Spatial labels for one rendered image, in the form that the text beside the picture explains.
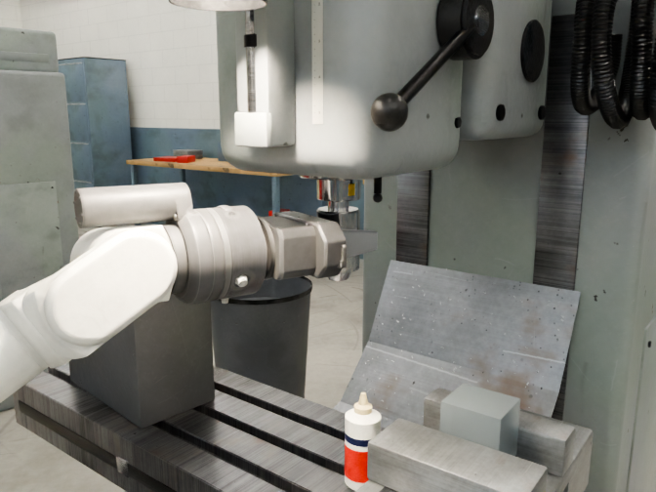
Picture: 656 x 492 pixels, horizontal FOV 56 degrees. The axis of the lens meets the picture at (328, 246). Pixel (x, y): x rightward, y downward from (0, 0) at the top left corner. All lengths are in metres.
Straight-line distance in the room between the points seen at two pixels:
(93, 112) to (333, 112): 7.35
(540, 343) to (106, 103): 7.30
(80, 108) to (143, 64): 0.92
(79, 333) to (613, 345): 0.72
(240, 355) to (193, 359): 1.74
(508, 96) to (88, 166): 7.35
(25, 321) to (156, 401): 0.39
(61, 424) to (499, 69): 0.77
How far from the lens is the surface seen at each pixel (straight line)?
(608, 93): 0.74
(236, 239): 0.56
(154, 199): 0.56
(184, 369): 0.88
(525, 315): 0.96
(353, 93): 0.53
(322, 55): 0.55
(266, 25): 0.55
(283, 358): 2.64
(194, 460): 0.80
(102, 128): 7.91
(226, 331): 2.61
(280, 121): 0.55
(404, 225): 1.05
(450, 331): 0.99
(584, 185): 0.93
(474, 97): 0.68
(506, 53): 0.72
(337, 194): 0.63
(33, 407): 1.07
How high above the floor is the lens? 1.37
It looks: 12 degrees down
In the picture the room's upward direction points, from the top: straight up
